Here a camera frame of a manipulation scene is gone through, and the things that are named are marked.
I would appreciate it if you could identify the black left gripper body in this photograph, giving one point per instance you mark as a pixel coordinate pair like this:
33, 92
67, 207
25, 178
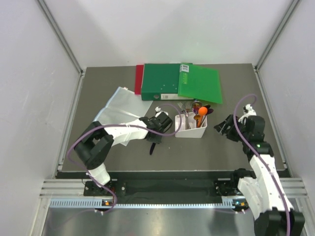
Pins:
156, 139

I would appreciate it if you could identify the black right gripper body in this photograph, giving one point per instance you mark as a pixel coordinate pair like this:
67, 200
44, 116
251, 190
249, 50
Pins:
233, 133

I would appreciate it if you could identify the black iridescent spoon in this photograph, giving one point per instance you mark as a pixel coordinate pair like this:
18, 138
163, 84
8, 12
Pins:
209, 111

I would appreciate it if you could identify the dark blue table knife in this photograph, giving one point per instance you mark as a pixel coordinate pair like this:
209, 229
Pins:
152, 148

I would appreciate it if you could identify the orange plastic spoon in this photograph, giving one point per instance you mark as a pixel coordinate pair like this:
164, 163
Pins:
202, 111

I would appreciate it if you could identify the white divided plastic container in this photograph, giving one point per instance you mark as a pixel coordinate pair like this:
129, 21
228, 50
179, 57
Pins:
190, 133

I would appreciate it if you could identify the copper spoon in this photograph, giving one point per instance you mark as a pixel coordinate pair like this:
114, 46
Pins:
198, 119

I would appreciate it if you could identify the silver spoon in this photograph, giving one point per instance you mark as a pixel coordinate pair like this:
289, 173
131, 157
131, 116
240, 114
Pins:
196, 105

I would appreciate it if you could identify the clear mesh zip pouch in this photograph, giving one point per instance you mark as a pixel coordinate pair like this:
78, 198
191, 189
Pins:
124, 107

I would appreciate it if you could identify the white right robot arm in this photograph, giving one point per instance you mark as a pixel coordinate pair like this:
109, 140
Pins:
273, 213

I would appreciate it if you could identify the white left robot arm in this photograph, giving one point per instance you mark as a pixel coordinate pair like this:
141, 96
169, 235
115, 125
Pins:
95, 143

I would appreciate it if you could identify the light green plastic folder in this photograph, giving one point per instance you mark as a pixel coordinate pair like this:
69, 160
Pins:
199, 82

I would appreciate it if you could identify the red folder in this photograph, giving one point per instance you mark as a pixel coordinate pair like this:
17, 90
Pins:
138, 79

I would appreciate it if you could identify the dark green ring binder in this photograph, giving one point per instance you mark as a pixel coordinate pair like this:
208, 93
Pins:
160, 82

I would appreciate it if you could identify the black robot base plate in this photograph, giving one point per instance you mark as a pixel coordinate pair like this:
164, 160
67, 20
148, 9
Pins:
210, 187

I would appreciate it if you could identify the grey slotted cable duct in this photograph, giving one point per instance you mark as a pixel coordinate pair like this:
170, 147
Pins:
100, 203

